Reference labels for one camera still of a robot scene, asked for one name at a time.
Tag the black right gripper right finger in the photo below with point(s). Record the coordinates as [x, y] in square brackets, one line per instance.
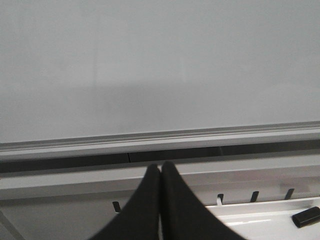
[183, 216]

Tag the black marker cap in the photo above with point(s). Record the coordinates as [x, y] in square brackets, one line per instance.
[306, 217]

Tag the white marker tray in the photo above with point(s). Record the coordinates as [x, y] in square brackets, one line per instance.
[269, 220]

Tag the white whiteboard with aluminium frame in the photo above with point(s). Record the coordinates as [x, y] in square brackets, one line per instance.
[86, 77]

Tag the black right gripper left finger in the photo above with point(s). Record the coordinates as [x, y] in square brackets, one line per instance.
[139, 219]

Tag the white whiteboard stand frame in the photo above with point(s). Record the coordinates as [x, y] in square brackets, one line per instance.
[75, 205]

